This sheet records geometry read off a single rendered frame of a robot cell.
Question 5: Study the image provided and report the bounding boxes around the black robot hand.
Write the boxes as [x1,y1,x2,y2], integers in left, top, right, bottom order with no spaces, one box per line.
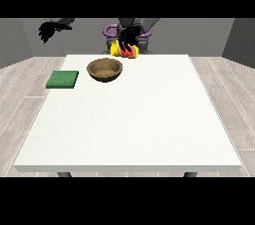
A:
[118,25,142,57]
[38,21,74,45]

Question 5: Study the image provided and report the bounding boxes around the brown wooden bowl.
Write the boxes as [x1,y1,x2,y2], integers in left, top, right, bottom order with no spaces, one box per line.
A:
[86,57,124,84]

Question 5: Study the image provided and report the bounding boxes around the green square pad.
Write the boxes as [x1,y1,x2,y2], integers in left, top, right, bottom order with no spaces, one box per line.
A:
[45,70,80,90]

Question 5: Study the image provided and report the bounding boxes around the grey robot trunk purple rings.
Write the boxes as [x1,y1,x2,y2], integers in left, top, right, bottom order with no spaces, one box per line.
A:
[101,18,154,56]

